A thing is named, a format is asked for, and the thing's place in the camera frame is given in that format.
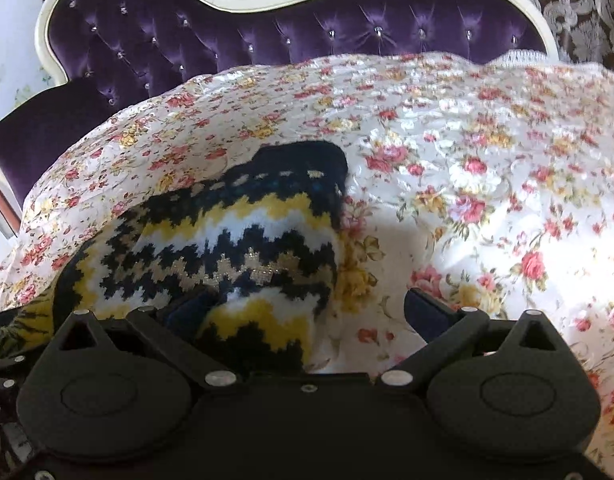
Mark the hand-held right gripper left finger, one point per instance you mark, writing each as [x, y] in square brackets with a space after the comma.
[187, 311]

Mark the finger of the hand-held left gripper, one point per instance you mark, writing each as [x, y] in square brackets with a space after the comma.
[7, 372]

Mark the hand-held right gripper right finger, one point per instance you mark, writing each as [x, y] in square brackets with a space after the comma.
[429, 310]

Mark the zigzag knit sweater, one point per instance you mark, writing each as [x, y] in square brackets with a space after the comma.
[237, 240]

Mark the floral blanket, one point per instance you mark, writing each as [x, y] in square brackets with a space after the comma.
[487, 185]

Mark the purple tufted headboard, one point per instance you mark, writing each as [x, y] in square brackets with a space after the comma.
[187, 35]

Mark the patterned brown curtain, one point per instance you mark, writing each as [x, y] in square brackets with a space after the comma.
[577, 5]

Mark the green wall sticker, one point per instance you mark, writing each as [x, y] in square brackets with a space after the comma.
[22, 95]

